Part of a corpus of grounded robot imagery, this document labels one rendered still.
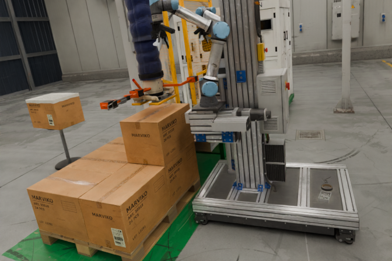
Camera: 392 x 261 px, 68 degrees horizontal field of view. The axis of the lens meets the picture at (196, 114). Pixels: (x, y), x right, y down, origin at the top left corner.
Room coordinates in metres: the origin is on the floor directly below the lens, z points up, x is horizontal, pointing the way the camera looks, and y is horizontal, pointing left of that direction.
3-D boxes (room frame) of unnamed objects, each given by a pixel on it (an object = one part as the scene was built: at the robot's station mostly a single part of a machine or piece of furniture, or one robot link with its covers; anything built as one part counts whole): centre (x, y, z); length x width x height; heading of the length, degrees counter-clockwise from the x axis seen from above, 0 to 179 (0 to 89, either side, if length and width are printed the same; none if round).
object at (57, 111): (3.97, 1.91, 0.82); 0.60 x 0.40 x 0.40; 58
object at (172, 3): (2.16, 0.08, 1.82); 0.11 x 0.11 x 0.08; 3
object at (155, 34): (2.14, 0.19, 1.66); 0.09 x 0.08 x 0.12; 67
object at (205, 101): (2.29, -0.11, 1.09); 0.15 x 0.15 x 0.10
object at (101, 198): (2.54, 0.77, 0.34); 1.20 x 1.00 x 0.40; 153
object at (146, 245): (2.54, 0.77, 0.07); 1.20 x 1.00 x 0.14; 153
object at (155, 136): (2.67, 0.37, 0.74); 0.60 x 0.40 x 0.40; 153
